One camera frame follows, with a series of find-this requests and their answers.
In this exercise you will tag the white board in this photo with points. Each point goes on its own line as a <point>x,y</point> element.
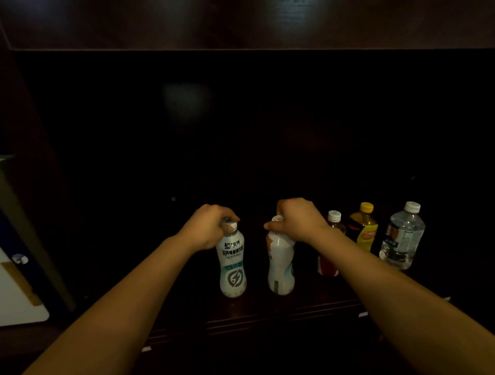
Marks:
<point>17,293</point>

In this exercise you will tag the person's right fingers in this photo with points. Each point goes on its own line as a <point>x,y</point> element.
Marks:
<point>276,220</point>

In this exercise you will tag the red drink bottle white cap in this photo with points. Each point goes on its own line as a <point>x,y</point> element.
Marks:
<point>328,255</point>

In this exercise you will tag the dark wooden cabinet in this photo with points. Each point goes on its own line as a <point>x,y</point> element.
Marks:
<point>247,127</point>

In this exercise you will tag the person's right forearm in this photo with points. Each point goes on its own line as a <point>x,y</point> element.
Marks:
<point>406,309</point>

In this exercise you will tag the clear water bottle white cap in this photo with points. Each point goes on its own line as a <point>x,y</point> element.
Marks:
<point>402,239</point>

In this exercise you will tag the white bottle with orange print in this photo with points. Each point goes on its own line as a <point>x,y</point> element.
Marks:
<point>280,266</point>

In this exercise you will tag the person's left hand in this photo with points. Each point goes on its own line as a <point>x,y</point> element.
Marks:
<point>205,228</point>

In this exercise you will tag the white bottle with bolt symbol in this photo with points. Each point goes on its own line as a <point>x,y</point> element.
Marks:
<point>232,266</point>

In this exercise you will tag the person's right hand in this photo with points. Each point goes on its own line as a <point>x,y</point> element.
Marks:
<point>299,220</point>

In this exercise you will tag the person's left forearm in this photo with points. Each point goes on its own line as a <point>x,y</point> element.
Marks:
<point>116,309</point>

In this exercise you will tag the person's left fingers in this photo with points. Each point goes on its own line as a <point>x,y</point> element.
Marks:
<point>226,214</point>

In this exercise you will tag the dark tea bottle yellow cap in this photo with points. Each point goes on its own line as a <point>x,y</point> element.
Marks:
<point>363,230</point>

